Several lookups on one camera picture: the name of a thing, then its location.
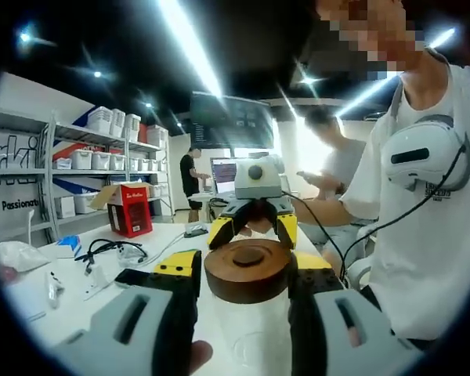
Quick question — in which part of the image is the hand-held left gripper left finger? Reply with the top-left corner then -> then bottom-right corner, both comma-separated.
52,248 -> 204,376

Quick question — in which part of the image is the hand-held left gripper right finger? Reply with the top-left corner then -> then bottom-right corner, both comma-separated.
287,252 -> 425,376

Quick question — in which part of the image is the brown wooden lid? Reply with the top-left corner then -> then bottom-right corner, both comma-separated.
203,239 -> 295,306

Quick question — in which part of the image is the person's right hand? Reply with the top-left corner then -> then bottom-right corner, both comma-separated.
238,204 -> 278,239

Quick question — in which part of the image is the person's left hand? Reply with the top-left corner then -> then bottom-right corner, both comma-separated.
190,338 -> 215,376

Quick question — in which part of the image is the small grey device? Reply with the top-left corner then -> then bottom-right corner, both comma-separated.
183,222 -> 210,239

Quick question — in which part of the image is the white table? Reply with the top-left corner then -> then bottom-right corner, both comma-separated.
2,220 -> 379,376

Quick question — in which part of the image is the laptop screen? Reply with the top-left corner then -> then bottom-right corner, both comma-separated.
208,156 -> 239,196

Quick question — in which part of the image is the white charger stand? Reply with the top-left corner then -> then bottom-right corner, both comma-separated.
82,262 -> 115,302

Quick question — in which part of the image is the white game controller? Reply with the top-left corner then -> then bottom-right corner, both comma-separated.
44,269 -> 67,311

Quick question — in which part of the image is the blue and white packet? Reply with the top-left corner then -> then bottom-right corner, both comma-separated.
56,233 -> 82,260

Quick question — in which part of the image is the red cardboard box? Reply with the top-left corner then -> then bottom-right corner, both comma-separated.
88,183 -> 154,240

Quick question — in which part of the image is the white plastic bag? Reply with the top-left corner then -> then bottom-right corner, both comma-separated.
0,240 -> 51,276

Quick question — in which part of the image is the white chair back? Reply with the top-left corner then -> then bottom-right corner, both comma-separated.
24,208 -> 37,244

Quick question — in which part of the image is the person's white shirt torso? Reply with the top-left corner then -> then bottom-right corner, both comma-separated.
338,63 -> 470,346

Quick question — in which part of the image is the grey metal shelf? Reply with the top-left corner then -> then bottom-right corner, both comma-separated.
0,110 -> 52,242
42,110 -> 176,232

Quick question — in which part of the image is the white chest device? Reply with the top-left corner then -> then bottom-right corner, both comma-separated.
383,114 -> 470,193

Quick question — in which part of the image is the shelf with white bins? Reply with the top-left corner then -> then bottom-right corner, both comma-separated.
52,104 -> 170,215

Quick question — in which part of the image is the white cable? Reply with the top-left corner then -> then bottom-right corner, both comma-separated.
146,232 -> 188,265

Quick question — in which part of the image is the large black wall screen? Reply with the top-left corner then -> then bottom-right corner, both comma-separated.
189,91 -> 276,150

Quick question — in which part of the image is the black cable bundle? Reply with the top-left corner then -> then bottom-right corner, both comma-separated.
74,237 -> 149,276

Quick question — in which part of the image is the black device cable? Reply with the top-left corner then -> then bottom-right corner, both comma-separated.
279,143 -> 468,284

